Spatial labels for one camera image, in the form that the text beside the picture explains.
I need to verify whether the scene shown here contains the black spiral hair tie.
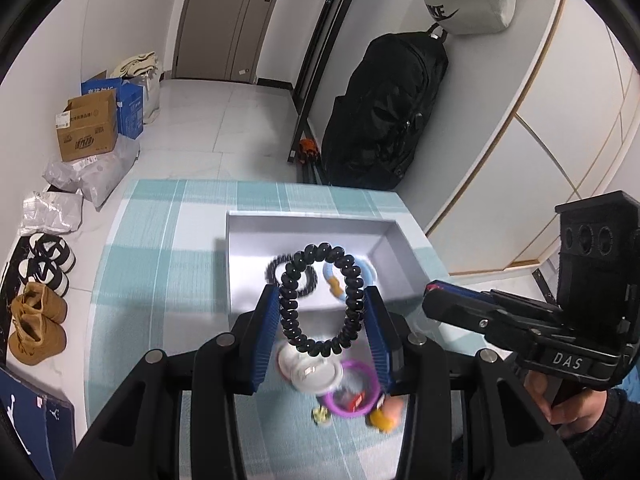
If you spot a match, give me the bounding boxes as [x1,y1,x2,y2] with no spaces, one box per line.
[264,253,320,298]
[276,242,369,359]

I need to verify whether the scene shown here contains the blue ring bracelet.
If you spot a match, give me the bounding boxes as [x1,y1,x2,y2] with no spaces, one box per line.
[321,257,378,302]

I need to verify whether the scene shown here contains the white pin badge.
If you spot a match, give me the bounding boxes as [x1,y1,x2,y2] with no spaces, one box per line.
[277,344,344,396]

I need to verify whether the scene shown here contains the pink pig figurine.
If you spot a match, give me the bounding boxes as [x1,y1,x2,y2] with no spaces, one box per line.
[367,394,406,434]

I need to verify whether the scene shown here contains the purple ring bracelet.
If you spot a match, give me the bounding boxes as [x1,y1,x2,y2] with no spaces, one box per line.
[322,358,384,420]

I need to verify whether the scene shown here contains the right hand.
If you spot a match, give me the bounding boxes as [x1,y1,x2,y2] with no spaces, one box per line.
[524,370,608,439]

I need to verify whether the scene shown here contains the silver gift box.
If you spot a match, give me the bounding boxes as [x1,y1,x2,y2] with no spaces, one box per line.
[226,212,427,326]

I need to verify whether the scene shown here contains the teal plaid tablecloth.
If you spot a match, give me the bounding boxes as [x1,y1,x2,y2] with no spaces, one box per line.
[85,180,447,479]

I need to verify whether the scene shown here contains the black backpack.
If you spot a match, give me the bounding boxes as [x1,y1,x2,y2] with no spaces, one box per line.
[321,24,448,191]

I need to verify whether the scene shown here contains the grey plastic parcel bag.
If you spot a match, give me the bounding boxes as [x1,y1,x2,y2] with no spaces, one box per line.
[43,136,140,210]

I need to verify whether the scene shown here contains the black white sandals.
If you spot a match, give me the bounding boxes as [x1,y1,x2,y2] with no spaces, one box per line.
[17,232,76,297]

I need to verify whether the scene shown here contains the tan suede boot pair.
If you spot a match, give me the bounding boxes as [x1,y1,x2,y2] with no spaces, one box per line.
[8,282,67,366]

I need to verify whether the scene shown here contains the silver plastic parcel bag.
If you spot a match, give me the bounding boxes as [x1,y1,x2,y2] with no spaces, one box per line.
[18,192,84,236]

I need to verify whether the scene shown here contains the blue cardboard box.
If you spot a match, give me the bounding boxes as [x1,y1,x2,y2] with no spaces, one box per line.
[81,78,143,140]

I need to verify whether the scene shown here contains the brown cardboard box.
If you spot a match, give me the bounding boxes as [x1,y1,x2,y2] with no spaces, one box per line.
[54,89,118,162]

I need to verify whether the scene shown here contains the dark blue shoe box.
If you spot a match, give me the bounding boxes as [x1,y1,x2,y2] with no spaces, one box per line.
[1,368,76,479]

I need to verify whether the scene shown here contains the white canvas bag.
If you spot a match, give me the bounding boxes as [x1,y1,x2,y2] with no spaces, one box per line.
[110,51,163,125]

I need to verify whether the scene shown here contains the brown door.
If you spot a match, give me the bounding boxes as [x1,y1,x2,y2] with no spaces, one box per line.
[172,0,277,84]

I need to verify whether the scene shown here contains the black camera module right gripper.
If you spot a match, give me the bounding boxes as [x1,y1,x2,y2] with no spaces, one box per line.
[555,191,639,336]

